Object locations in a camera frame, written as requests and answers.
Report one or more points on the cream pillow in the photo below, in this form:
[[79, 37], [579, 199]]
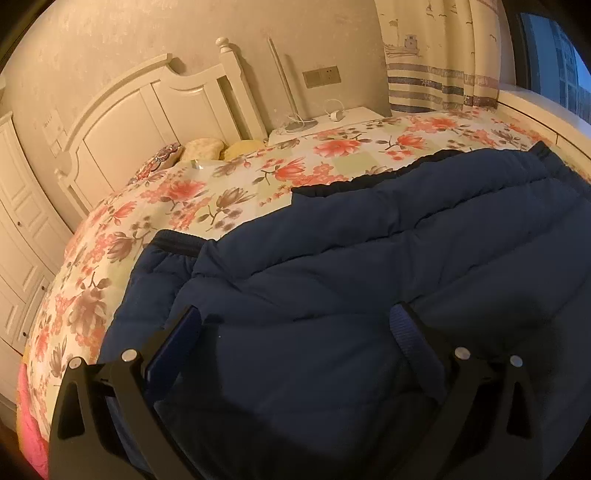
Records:
[[203, 147]]

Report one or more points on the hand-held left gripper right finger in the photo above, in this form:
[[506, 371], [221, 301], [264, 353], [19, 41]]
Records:
[[415, 341]]

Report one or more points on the white nightstand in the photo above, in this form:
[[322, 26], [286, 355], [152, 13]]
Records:
[[355, 117]]

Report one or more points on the white window sill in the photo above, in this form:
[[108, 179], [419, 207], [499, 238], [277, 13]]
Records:
[[540, 108]]

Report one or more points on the window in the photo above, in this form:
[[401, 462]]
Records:
[[558, 60]]

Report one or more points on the striped printed curtain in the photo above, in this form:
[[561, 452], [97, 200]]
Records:
[[434, 55]]

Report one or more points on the white desk lamp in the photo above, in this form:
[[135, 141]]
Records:
[[300, 123]]

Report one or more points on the patterned pillow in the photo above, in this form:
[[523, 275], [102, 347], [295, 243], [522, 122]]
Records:
[[157, 161]]

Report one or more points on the white wooden headboard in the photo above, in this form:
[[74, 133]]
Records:
[[134, 115]]

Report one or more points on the grey wall socket plate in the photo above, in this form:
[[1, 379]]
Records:
[[322, 76]]

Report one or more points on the pink blanket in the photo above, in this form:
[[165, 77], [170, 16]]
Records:
[[32, 429]]

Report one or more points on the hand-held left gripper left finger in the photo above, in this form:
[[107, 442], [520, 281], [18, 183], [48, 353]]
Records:
[[178, 350]]

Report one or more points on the navy blue puffer jacket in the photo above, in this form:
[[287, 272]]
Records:
[[346, 277]]

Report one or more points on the floral bed sheet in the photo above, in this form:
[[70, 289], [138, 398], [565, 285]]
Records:
[[184, 194]]

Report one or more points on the white wardrobe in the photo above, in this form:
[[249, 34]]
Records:
[[23, 230]]

